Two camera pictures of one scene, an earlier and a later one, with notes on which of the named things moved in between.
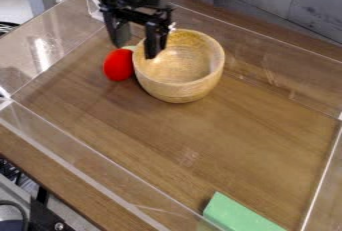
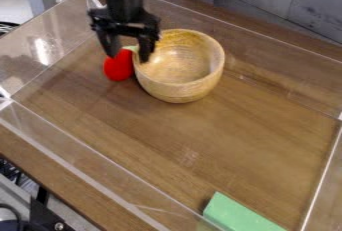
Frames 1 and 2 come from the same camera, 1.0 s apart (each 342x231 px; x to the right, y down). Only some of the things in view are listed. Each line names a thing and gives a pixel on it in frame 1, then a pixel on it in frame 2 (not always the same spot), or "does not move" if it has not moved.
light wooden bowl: (188, 71) does not move
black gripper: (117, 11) to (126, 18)
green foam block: (237, 217) does not move
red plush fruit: (119, 64) does not move
